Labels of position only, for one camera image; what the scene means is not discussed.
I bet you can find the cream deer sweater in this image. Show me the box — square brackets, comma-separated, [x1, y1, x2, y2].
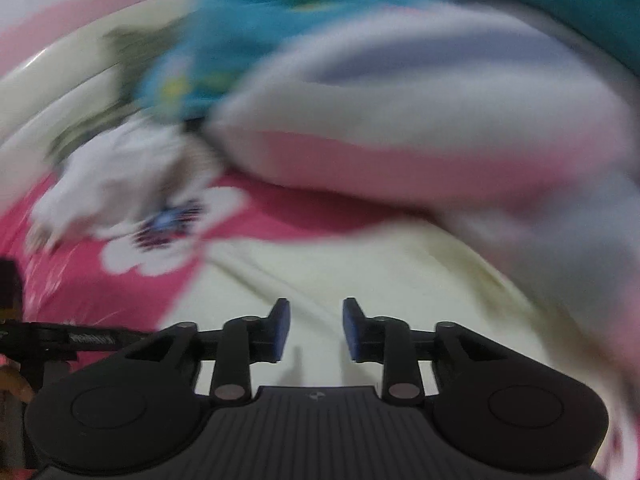
[160, 221, 549, 387]

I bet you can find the pink floral bed sheet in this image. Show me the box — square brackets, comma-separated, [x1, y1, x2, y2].
[1, 174, 432, 330]

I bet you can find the white crumpled garment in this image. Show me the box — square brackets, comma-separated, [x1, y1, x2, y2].
[25, 113, 224, 252]

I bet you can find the pink patterned duvet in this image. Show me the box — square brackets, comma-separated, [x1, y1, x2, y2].
[207, 4, 639, 388]

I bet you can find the green patterned pillow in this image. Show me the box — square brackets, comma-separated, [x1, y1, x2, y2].
[46, 16, 191, 162]

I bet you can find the blue floral blanket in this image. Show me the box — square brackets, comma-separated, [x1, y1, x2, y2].
[136, 0, 433, 122]

